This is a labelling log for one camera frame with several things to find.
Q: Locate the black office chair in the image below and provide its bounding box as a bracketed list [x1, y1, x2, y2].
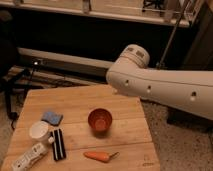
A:
[0, 10, 42, 129]

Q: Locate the white cup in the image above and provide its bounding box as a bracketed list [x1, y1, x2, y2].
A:
[29, 121, 50, 141]

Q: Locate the orange pepper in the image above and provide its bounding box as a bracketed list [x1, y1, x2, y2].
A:
[83, 151, 117, 163]

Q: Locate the blue sponge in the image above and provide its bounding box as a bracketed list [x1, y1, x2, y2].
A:
[41, 111, 63, 126]

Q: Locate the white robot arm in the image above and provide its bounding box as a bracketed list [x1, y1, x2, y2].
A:
[106, 44, 213, 120]

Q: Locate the red-brown bowl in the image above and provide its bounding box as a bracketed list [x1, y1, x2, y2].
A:
[88, 108, 112, 133]

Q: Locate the black striped eraser block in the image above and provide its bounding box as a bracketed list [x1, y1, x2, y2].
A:
[51, 129, 66, 161]

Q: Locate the metal pole stand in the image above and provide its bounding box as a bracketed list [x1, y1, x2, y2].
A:
[156, 0, 190, 69]

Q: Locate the white baseboard heater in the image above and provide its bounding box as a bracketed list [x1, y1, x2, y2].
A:
[19, 48, 112, 77]

